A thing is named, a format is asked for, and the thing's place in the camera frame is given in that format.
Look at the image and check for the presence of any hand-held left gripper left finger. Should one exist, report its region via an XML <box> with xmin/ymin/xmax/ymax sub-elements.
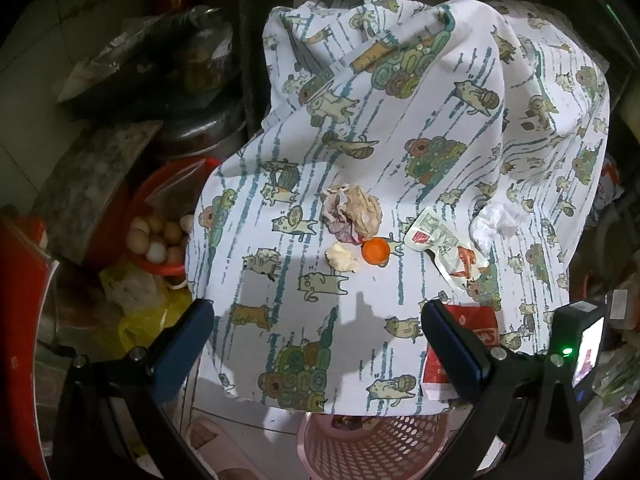
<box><xmin>52</xmin><ymin>299</ymin><xmax>216</xmax><ymax>480</ymax></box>

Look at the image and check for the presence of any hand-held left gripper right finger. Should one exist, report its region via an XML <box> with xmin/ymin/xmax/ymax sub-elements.
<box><xmin>421</xmin><ymin>300</ymin><xmax>586</xmax><ymax>480</ymax></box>

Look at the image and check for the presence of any red snack wrapper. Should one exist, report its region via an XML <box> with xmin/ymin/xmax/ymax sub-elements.
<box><xmin>420</xmin><ymin>304</ymin><xmax>501</xmax><ymax>401</ymax></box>

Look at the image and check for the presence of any white printed sauce packet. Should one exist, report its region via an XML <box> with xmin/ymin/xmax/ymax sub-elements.
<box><xmin>402</xmin><ymin>207</ymin><xmax>491</xmax><ymax>298</ymax></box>

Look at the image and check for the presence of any pink plastic basket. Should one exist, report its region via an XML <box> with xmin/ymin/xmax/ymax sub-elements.
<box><xmin>297</xmin><ymin>410</ymin><xmax>451</xmax><ymax>480</ymax></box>

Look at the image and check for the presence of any brown orange snack wrapper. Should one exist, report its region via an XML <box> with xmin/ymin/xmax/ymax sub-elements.
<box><xmin>330</xmin><ymin>415</ymin><xmax>381</xmax><ymax>433</ymax></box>

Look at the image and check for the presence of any orange bottle cap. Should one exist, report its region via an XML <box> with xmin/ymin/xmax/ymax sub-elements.
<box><xmin>362</xmin><ymin>238</ymin><xmax>392</xmax><ymax>266</ymax></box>

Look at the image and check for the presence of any white tissue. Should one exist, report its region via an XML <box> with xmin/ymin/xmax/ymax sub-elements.
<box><xmin>470</xmin><ymin>202</ymin><xmax>531</xmax><ymax>256</ymax></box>

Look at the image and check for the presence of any small cream scrap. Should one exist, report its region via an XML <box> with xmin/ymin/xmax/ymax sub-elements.
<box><xmin>325</xmin><ymin>243</ymin><xmax>362</xmax><ymax>273</ymax></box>

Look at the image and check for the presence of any brown paper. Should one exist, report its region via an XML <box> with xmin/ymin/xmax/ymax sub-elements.
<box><xmin>320</xmin><ymin>184</ymin><xmax>383</xmax><ymax>246</ymax></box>

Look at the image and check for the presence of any yellow plastic bag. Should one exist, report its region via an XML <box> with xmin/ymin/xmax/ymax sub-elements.
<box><xmin>100</xmin><ymin>265</ymin><xmax>193</xmax><ymax>356</ymax></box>

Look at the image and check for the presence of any white blue plastic bag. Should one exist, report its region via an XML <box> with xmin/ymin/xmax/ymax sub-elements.
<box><xmin>592</xmin><ymin>157</ymin><xmax>626</xmax><ymax>226</ymax></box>

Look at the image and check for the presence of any red plastic basin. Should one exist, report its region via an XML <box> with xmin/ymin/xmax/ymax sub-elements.
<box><xmin>125</xmin><ymin>157</ymin><xmax>221</xmax><ymax>276</ymax></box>

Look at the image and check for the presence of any grey stone slab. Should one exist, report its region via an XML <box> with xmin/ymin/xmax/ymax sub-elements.
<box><xmin>32</xmin><ymin>120</ymin><xmax>163</xmax><ymax>266</ymax></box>

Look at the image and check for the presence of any steel pot lid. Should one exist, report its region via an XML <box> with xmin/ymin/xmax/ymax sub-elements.
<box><xmin>160</xmin><ymin>102</ymin><xmax>248</xmax><ymax>161</ymax></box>

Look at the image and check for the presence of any cat print cloth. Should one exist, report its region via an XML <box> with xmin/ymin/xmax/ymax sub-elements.
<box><xmin>185</xmin><ymin>0</ymin><xmax>613</xmax><ymax>418</ymax></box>

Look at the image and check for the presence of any glass jar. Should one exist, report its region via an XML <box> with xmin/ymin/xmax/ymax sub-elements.
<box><xmin>180</xmin><ymin>25</ymin><xmax>236</xmax><ymax>96</ymax></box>

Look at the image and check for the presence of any grey crumpled bag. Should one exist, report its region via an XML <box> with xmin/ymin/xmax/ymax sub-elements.
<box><xmin>55</xmin><ymin>7</ymin><xmax>221</xmax><ymax>106</ymax></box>

